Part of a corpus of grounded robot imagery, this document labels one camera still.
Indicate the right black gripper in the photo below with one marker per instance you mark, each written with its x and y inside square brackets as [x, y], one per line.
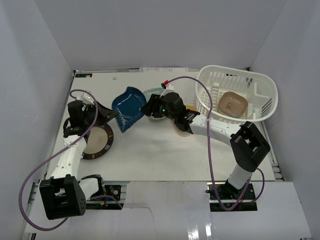
[153, 105]

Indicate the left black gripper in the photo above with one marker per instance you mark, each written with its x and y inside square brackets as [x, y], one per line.
[97, 113]

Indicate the dark blue leaf plate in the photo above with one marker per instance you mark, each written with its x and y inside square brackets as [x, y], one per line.
[128, 105]

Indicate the brown square plate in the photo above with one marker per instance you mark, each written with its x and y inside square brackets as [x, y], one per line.
[232, 104]

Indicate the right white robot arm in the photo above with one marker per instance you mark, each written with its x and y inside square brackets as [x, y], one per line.
[248, 145]

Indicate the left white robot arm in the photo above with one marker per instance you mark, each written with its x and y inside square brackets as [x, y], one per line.
[63, 194]

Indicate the light green rectangular plate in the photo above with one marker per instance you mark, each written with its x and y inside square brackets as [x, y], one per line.
[147, 95]

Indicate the round dark mirrored plate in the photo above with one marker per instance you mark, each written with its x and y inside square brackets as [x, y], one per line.
[98, 142]

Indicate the papers at table back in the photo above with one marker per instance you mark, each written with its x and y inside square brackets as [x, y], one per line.
[164, 69]

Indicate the yellow square plate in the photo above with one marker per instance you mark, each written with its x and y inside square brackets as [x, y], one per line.
[190, 108]

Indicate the white plastic dish basket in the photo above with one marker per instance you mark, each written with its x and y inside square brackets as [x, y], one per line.
[259, 90]

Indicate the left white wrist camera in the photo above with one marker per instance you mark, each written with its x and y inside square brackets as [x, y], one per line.
[86, 99]

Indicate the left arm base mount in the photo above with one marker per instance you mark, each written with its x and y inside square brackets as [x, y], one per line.
[111, 198]

